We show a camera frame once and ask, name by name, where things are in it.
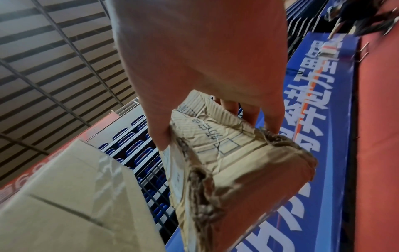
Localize person's right hand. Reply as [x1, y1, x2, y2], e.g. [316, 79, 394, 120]
[106, 0, 289, 152]

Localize torn long cardboard box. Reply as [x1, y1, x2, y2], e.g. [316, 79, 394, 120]
[160, 89, 318, 252]

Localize long brown cardboard box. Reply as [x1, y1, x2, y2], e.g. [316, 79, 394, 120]
[0, 139, 167, 252]

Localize retracted dark bleachers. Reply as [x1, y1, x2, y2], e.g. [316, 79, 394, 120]
[285, 0, 330, 61]

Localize rows of blue spectator seats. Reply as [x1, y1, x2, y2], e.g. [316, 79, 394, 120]
[98, 114, 177, 238]

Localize blue printed barrier board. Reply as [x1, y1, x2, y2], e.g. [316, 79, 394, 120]
[164, 32, 359, 252]

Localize long red banner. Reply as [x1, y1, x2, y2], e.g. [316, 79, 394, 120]
[0, 110, 121, 200]

